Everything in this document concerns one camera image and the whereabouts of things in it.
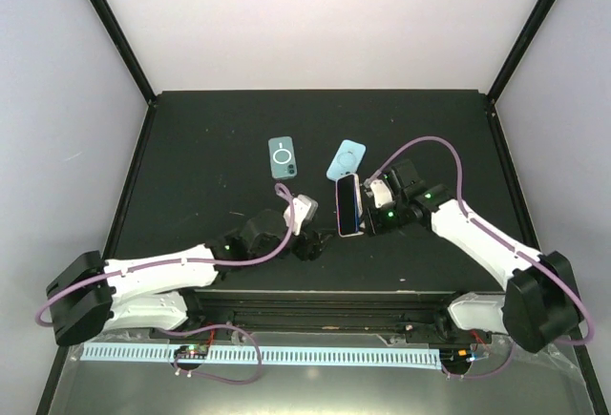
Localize dark blue phone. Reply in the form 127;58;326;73
335;174;360;238

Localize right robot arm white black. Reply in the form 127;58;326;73
362;161;585;353

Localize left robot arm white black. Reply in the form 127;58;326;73
37;206;334;346

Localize light blue phone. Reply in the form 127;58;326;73
326;139;367;181

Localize right circuit board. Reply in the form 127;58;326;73
446;349;489;363

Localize circuit board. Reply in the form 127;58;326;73
174;344;209;361
446;349;489;363

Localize left circuit board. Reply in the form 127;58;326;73
174;344;209;361

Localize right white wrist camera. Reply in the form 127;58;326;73
365;179;393;209

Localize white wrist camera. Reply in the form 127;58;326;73
365;179;393;209
284;194;318;236

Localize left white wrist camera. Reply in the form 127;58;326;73
284;194;318;236

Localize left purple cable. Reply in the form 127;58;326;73
33;182;297;384

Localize purple cable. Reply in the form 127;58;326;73
365;135;597;382
33;182;297;384

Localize teal phone with ring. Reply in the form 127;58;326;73
267;136;298;180

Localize black aluminium front rail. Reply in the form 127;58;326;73
71;290;581;340

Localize light blue slotted cable duct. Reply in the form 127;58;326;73
80;342;442;370

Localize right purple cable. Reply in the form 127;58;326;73
365;135;597;382

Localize right black frame post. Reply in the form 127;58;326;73
485;0;584;104

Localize black frame post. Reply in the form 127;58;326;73
485;0;584;104
65;0;158;107

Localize left black frame post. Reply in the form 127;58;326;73
65;0;158;107

